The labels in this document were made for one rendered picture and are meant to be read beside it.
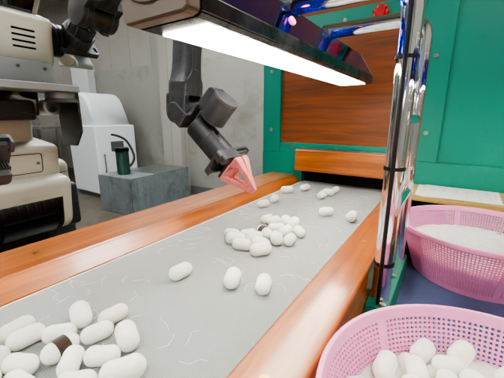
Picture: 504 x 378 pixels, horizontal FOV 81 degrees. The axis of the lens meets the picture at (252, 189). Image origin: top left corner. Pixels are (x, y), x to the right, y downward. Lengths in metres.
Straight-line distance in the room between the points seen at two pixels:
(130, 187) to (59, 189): 2.15
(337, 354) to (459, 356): 0.12
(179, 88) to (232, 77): 2.71
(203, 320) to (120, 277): 0.16
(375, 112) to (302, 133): 0.24
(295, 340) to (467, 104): 0.80
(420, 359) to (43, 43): 1.02
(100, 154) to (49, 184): 2.99
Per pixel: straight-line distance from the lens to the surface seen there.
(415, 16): 0.41
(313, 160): 0.98
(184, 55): 0.71
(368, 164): 0.93
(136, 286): 0.45
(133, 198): 3.13
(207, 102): 0.66
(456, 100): 0.97
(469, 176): 0.97
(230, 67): 3.42
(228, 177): 0.64
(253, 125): 3.24
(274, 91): 1.10
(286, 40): 0.39
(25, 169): 0.99
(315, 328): 0.32
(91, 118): 3.99
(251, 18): 0.33
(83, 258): 0.53
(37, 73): 0.98
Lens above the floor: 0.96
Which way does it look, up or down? 14 degrees down
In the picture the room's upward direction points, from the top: straight up
